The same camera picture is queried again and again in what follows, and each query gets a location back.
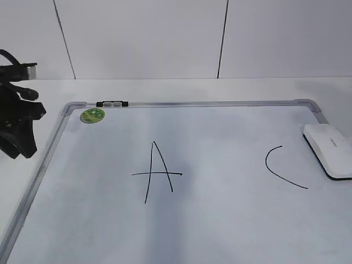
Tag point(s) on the black silver board clip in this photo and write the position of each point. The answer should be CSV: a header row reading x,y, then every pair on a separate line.
x,y
112,104

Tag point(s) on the round green magnet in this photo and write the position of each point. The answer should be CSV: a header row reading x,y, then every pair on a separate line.
x,y
92,115

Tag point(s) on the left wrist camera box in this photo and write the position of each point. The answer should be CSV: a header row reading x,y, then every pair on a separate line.
x,y
18,72

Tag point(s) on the white board with grey frame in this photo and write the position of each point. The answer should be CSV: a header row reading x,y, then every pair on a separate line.
x,y
203,182

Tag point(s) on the white eraser with black felt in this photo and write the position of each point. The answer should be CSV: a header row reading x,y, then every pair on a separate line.
x,y
331,149

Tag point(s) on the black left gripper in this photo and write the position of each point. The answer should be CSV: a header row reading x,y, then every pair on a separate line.
x,y
19,109

